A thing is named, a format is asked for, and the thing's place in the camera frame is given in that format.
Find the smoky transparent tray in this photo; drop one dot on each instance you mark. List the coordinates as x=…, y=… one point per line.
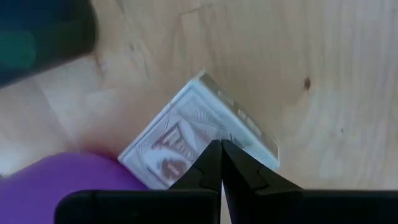
x=40, y=31

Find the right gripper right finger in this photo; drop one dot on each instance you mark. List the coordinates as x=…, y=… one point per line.
x=264, y=205

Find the purple plastic bucket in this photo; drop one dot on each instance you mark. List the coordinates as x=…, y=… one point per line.
x=62, y=186

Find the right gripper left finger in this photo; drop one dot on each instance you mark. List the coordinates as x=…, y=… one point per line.
x=186, y=205

